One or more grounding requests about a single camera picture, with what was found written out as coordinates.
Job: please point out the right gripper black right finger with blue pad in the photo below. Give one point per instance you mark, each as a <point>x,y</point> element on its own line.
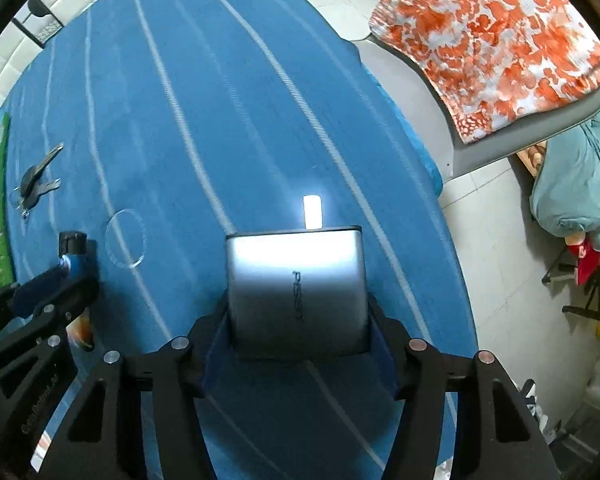
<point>496,436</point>

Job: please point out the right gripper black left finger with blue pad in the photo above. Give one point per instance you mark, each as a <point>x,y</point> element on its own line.
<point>133,410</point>

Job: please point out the silver power bank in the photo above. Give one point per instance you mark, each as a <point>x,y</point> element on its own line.
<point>298,295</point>

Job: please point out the black car key bunch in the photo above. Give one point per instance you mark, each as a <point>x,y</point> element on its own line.
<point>32,186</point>

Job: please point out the red cloth item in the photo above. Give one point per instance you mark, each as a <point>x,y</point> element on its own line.
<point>587,257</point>

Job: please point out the blue striped tablecloth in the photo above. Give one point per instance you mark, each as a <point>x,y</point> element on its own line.
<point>181,121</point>

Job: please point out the teal fabric bundle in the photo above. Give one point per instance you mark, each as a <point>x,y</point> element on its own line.
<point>565,198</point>

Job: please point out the grey chair seat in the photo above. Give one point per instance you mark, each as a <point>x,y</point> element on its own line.
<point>462,144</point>

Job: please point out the orange white floral cloth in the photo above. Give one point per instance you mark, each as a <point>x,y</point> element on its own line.
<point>518,57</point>

